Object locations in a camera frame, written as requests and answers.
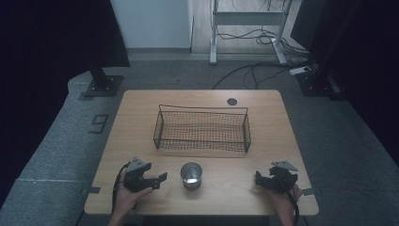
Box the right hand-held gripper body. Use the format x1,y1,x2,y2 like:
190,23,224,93
267,160,299,193

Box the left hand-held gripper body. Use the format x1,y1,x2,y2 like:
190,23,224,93
122,156,155,193

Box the shiny metal cup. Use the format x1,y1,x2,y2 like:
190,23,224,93
179,161,204,191

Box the black wire mesh basket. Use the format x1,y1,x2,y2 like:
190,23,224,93
152,104,252,154

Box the person's right hand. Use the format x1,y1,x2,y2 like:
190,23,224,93
267,184,304,218

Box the person's left hand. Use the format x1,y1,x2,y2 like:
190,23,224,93
114,170,153,218

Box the dark tape floor number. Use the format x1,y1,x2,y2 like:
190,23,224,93
88,114,110,136

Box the white power strip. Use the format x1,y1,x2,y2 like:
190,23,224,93
288,65,312,76

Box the black curtain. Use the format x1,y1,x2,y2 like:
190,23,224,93
289,0,399,169
0,0,131,210

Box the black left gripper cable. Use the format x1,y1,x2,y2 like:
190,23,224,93
111,161,132,215

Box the black stand with base plate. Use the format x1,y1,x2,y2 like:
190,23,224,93
295,0,347,102
83,67,124,98

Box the black floor cables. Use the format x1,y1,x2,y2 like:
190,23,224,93
212,25,316,90

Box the white metal desk frame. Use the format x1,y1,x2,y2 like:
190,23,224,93
209,0,295,66

